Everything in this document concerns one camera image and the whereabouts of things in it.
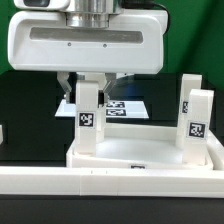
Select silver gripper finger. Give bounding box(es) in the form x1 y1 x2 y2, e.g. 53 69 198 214
57 72 75 103
98 73 116 106

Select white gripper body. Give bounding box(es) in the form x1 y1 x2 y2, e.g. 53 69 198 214
7 9 168 74

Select white desk top tray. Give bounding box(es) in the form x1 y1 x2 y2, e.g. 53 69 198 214
66 123 224 171

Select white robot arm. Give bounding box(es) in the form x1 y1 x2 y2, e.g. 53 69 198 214
7 0 169 74

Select white marker sheet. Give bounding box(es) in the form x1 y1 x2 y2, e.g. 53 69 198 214
55 100 149 119

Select white L-shaped fence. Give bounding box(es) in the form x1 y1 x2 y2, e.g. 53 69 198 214
0 133 224 199

